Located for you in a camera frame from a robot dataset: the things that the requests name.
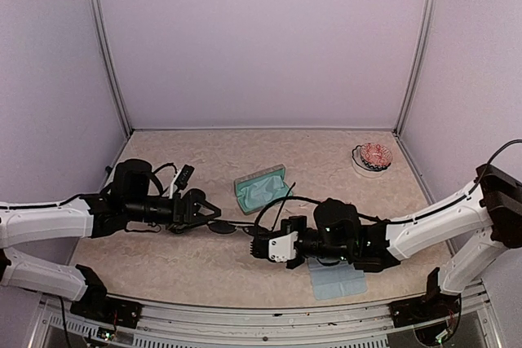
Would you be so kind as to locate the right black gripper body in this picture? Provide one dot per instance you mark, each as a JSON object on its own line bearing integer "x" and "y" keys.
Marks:
{"x": 287, "y": 226}

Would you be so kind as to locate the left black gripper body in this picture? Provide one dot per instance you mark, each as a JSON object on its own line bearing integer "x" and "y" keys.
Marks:
{"x": 179, "y": 220}

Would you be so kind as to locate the grey glasses case green lining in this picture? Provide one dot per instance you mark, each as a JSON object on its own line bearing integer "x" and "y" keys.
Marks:
{"x": 240, "y": 183}

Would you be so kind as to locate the blue cleaning cloth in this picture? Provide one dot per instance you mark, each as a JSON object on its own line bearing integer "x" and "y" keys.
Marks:
{"x": 335, "y": 278}
{"x": 262, "y": 191}

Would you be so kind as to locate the black oval glasses case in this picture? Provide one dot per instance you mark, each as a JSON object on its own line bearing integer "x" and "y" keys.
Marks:
{"x": 195, "y": 196}

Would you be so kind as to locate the black round sunglasses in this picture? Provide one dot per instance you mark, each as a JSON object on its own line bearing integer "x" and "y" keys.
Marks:
{"x": 228, "y": 227}

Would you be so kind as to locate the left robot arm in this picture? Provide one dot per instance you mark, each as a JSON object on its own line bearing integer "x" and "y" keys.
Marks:
{"x": 134, "y": 195}

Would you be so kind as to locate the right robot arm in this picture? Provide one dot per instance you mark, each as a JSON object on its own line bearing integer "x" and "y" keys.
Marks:
{"x": 488, "y": 207}

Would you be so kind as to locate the red patterned bowl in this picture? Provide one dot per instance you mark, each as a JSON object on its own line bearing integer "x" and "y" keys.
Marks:
{"x": 371, "y": 160}

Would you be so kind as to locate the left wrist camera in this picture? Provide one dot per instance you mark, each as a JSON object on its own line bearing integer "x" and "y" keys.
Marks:
{"x": 180, "y": 180}

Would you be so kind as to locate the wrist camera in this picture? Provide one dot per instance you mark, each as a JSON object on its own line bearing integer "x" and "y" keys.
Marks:
{"x": 275, "y": 247}
{"x": 180, "y": 180}

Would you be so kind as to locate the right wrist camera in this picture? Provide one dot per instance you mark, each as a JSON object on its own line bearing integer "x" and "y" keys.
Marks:
{"x": 275, "y": 247}

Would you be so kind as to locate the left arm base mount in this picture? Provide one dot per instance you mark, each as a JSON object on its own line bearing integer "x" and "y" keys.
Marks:
{"x": 106, "y": 309}

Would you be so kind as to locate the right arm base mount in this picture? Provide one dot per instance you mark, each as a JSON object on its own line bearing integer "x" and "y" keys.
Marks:
{"x": 432, "y": 305}

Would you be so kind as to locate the aluminium front rail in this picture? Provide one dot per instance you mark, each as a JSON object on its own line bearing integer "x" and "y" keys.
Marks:
{"x": 370, "y": 324}

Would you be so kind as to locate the left aluminium corner post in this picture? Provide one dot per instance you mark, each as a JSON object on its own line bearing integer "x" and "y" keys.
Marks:
{"x": 109, "y": 68}

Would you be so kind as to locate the aluminium corner post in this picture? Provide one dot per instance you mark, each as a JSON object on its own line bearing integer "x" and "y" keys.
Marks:
{"x": 421, "y": 46}
{"x": 109, "y": 68}

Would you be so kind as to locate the right aluminium corner post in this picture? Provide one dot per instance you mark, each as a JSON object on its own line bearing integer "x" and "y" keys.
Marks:
{"x": 421, "y": 46}

